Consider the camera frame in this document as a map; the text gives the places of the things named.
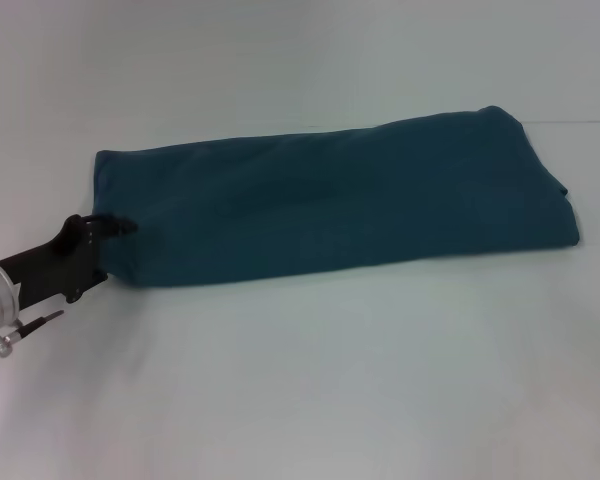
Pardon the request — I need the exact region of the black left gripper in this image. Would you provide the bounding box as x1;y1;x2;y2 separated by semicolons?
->
0;213;140;306

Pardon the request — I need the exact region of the teal blue shirt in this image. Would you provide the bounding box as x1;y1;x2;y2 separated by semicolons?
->
90;104;582;290

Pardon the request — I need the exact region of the silver plug cable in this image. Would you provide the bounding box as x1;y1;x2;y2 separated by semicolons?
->
0;308;66;360

